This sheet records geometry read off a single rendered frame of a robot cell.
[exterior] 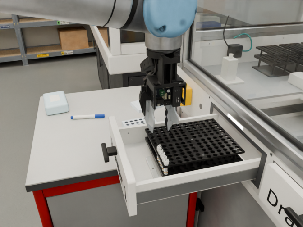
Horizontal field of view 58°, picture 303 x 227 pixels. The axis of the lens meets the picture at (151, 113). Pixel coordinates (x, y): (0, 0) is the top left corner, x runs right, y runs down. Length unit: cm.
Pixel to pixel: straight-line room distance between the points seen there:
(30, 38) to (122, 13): 452
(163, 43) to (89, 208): 65
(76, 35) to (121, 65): 300
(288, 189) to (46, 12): 55
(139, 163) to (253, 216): 35
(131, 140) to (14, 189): 137
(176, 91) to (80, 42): 394
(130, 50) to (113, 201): 79
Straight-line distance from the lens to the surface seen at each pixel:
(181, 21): 36
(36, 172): 93
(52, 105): 121
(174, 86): 56
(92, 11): 33
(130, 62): 147
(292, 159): 65
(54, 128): 113
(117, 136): 72
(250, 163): 73
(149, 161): 76
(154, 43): 54
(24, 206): 195
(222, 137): 79
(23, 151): 243
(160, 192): 66
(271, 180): 69
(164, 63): 53
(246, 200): 87
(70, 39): 443
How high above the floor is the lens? 133
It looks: 29 degrees down
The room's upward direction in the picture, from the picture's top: straight up
